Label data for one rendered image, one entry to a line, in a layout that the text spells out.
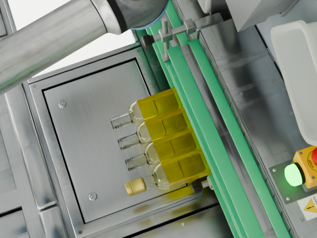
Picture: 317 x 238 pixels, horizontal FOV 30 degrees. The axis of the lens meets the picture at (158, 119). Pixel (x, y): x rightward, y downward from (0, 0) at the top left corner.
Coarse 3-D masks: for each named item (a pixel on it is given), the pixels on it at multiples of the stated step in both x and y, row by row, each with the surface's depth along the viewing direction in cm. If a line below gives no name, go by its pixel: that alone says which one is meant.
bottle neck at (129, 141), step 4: (128, 136) 143; (132, 136) 143; (136, 136) 143; (120, 140) 143; (124, 140) 143; (128, 140) 143; (132, 140) 143; (136, 140) 143; (120, 144) 142; (124, 144) 143; (128, 144) 143; (132, 144) 143; (136, 144) 144; (120, 148) 143; (124, 148) 143
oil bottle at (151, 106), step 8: (152, 96) 145; (160, 96) 145; (168, 96) 145; (176, 96) 145; (136, 104) 145; (144, 104) 145; (152, 104) 144; (160, 104) 144; (168, 104) 144; (176, 104) 144; (128, 112) 146; (136, 112) 144; (144, 112) 144; (152, 112) 144; (160, 112) 144; (136, 120) 144; (144, 120) 144
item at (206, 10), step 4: (200, 0) 145; (204, 0) 144; (208, 0) 137; (200, 4) 144; (204, 4) 144; (208, 4) 139; (204, 8) 143; (208, 8) 140; (204, 12) 143; (208, 12) 142
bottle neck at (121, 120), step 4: (120, 116) 145; (124, 116) 145; (128, 116) 145; (112, 120) 145; (116, 120) 145; (120, 120) 145; (124, 120) 145; (128, 120) 145; (112, 124) 144; (116, 124) 145; (120, 124) 145; (124, 124) 145; (116, 128) 146
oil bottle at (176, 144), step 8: (192, 128) 141; (168, 136) 141; (176, 136) 141; (184, 136) 141; (192, 136) 141; (152, 144) 140; (160, 144) 140; (168, 144) 140; (176, 144) 140; (184, 144) 140; (192, 144) 140; (144, 152) 141; (152, 152) 140; (160, 152) 139; (168, 152) 139; (176, 152) 139; (184, 152) 139; (152, 160) 139; (160, 160) 139
